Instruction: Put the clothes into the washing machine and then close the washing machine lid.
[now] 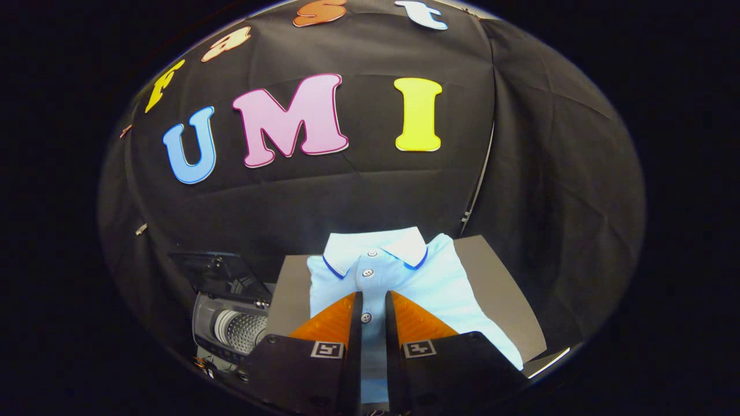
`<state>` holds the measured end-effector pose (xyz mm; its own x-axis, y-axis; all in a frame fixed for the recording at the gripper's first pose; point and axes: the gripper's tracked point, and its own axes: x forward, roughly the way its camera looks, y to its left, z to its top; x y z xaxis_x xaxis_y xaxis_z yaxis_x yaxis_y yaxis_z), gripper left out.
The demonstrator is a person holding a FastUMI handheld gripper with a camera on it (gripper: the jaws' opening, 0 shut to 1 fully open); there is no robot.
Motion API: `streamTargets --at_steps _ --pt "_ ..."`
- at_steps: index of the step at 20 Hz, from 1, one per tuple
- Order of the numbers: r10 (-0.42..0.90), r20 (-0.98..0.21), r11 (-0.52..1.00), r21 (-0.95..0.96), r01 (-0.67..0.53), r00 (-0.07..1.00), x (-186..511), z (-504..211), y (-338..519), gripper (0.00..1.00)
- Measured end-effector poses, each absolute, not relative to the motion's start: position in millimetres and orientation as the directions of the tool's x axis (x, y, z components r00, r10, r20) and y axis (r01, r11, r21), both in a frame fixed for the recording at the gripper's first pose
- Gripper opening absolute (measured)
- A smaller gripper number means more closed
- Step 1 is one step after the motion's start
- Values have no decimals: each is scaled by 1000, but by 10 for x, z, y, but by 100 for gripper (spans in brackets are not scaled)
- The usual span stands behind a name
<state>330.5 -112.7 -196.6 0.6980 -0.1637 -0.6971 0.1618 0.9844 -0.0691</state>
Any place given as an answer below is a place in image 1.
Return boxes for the grey washing machine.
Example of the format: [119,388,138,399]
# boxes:
[191,289,276,370]

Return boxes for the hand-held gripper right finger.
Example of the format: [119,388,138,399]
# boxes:
[386,291,530,416]

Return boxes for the transparent washing machine lid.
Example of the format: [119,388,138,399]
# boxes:
[169,251,273,302]

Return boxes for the light blue polo shirt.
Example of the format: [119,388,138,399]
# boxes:
[306,226,524,405]

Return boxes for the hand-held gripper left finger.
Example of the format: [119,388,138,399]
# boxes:
[236,292,364,416]

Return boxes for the black backdrop cloth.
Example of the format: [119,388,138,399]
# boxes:
[97,0,647,370]

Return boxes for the grey cabinet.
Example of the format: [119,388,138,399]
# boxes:
[266,234,571,380]

